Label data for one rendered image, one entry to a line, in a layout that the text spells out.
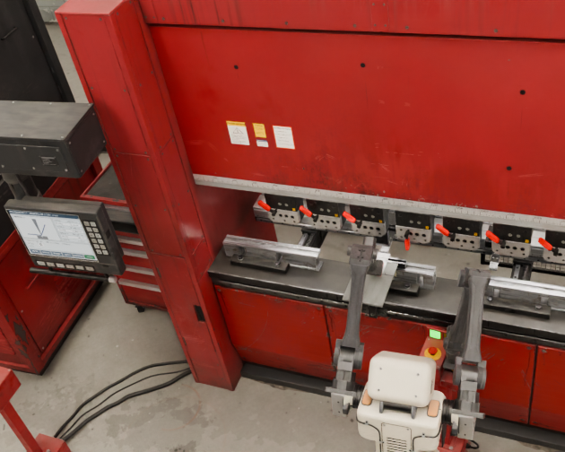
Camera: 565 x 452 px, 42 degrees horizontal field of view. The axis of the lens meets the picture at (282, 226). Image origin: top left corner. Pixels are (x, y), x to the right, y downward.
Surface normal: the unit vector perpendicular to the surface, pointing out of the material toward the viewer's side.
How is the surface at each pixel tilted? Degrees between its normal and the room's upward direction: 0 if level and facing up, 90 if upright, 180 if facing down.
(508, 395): 90
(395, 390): 47
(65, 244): 90
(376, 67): 90
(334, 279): 0
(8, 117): 0
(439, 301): 0
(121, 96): 90
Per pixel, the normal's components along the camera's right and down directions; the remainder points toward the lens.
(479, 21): -0.36, 0.65
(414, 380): -0.33, -0.01
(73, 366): -0.15, -0.74
